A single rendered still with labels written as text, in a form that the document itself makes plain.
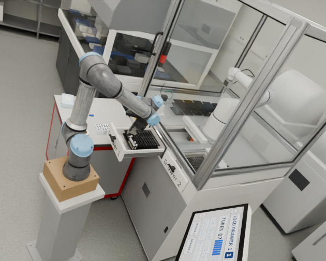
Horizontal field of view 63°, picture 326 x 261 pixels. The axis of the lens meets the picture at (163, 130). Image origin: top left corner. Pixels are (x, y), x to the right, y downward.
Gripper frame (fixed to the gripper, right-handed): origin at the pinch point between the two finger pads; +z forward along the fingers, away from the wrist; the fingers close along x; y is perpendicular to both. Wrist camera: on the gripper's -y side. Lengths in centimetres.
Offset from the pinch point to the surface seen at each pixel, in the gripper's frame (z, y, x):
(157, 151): 2.7, 25.7, 2.5
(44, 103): 138, -92, 105
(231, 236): -43, 58, -66
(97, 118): 30.6, -23.9, 24.2
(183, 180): -9, 46, -18
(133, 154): 5.7, 11.7, -10.1
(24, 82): 152, -134, 128
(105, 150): 30.6, -3.8, 0.9
